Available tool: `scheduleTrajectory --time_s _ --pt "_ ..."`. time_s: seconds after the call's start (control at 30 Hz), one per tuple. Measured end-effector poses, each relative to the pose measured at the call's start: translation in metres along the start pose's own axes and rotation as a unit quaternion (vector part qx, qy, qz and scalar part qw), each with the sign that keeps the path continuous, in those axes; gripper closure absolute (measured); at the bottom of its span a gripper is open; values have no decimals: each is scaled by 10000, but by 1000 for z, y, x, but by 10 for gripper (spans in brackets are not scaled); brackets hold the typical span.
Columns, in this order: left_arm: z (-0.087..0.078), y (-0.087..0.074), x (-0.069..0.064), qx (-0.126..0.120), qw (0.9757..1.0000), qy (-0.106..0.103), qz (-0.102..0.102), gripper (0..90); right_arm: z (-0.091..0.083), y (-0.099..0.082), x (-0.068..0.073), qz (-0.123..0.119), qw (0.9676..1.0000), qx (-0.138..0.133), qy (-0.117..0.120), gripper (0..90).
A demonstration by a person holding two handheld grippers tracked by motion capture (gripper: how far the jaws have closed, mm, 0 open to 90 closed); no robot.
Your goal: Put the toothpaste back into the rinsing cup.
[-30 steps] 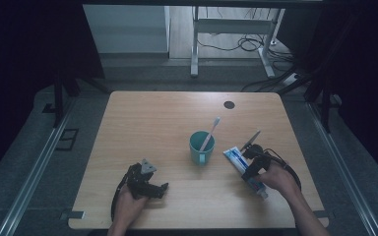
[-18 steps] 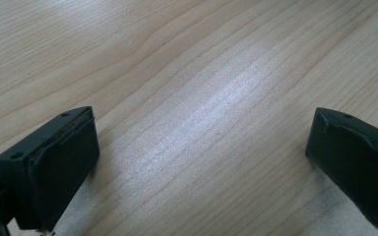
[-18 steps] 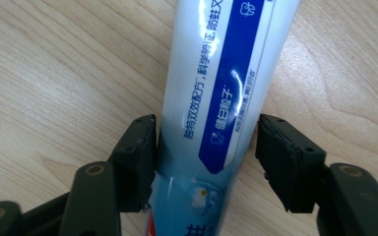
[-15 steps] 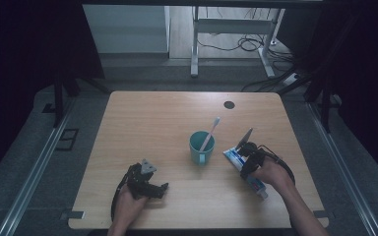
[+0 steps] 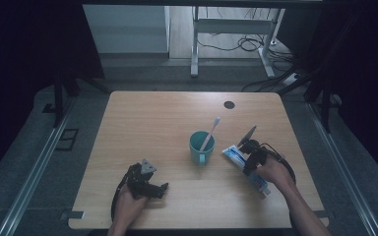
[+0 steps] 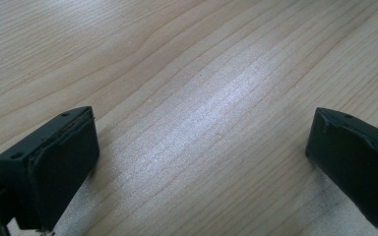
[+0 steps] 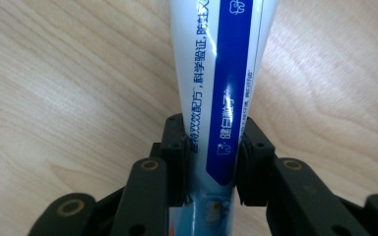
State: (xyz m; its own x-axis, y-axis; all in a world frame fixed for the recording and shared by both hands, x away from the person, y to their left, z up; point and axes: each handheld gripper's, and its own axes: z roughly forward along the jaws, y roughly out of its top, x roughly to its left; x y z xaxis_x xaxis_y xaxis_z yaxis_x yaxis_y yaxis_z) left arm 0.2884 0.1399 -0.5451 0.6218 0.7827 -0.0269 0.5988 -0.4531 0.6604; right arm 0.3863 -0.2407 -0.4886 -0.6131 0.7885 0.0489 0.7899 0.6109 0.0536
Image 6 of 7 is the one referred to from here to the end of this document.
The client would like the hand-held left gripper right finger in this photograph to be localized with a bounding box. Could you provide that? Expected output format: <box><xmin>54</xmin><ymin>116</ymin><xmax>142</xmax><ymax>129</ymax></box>
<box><xmin>304</xmin><ymin>106</ymin><xmax>378</xmax><ymax>230</ymax></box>

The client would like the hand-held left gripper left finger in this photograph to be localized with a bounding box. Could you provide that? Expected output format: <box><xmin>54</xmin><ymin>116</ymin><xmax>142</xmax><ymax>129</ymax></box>
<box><xmin>0</xmin><ymin>105</ymin><xmax>100</xmax><ymax>233</ymax></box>

